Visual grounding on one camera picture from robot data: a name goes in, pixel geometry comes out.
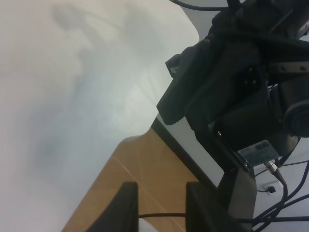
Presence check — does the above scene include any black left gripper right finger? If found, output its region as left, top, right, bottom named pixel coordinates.
left=185, top=182, right=247, bottom=232

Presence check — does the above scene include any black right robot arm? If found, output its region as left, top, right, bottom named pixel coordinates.
left=157, top=0, right=309, bottom=232

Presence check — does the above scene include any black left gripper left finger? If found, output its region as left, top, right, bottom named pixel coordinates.
left=87, top=182, right=139, bottom=232

